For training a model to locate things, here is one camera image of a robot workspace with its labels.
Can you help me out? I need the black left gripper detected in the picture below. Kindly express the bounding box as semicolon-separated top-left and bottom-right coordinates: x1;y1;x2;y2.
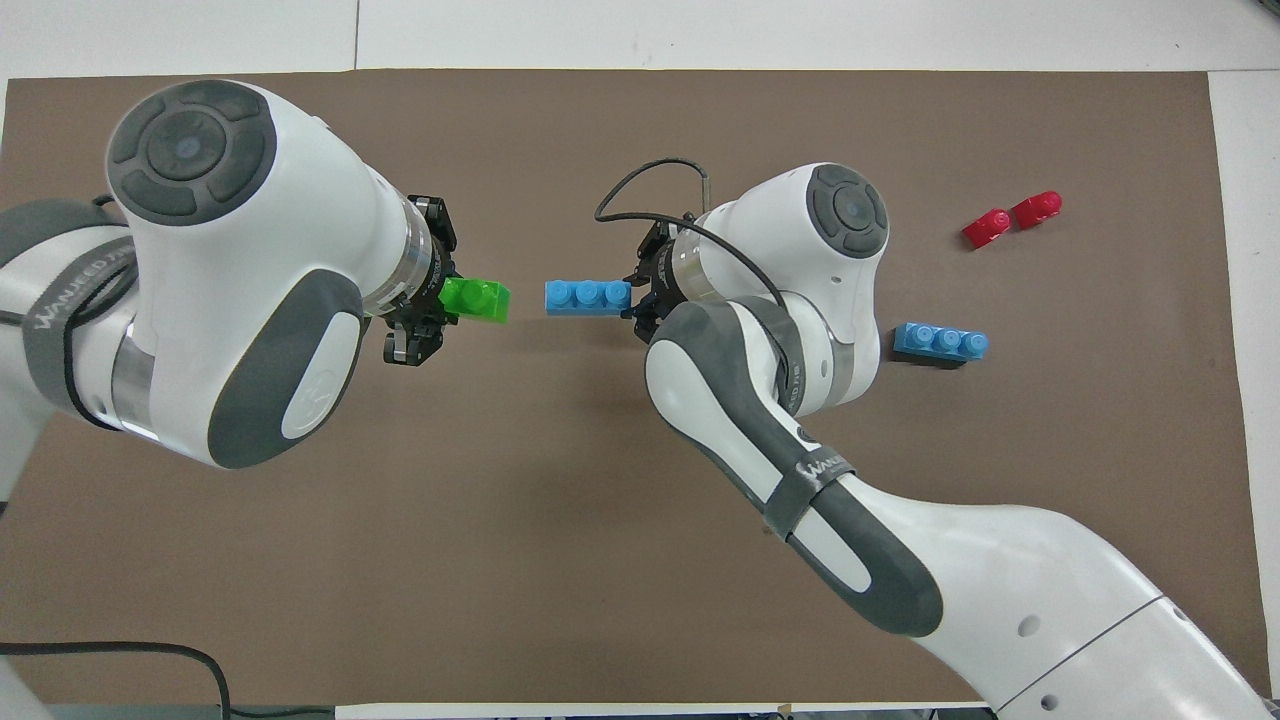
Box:
384;194;465;368

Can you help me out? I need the red small toy brick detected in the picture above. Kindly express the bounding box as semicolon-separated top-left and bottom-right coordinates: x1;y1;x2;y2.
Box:
1011;189;1064;232
961;207;1014;252

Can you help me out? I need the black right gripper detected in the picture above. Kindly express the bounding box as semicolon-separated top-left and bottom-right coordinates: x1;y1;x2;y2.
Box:
620;214;703;347

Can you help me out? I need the green two-stud toy brick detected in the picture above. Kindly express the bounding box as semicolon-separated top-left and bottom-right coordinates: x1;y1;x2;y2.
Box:
440;276;512;327

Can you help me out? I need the brown table mat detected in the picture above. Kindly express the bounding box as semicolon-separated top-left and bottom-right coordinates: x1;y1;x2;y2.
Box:
0;68;1247;707

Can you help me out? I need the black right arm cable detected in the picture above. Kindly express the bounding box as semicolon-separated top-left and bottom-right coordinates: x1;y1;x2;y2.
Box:
594;157;793;313

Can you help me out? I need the black loose table cable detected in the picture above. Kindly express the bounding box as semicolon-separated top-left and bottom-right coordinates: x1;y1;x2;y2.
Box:
0;640;337;720

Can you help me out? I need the blue three-stud toy brick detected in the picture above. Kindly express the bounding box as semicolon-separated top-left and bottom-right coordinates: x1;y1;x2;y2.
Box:
892;321;991;367
544;279;634;319

